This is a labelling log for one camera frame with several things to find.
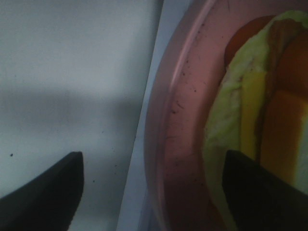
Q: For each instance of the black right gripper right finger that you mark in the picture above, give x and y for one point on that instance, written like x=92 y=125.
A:
x=260 y=201

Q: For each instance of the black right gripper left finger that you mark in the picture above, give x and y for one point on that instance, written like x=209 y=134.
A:
x=49 y=201

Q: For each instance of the toy sandwich with bread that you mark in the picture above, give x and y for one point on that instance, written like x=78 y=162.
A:
x=261 y=108

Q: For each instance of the pink round plate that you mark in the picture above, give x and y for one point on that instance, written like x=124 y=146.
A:
x=184 y=88

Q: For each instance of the white microwave oven body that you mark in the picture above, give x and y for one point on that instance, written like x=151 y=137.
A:
x=72 y=78

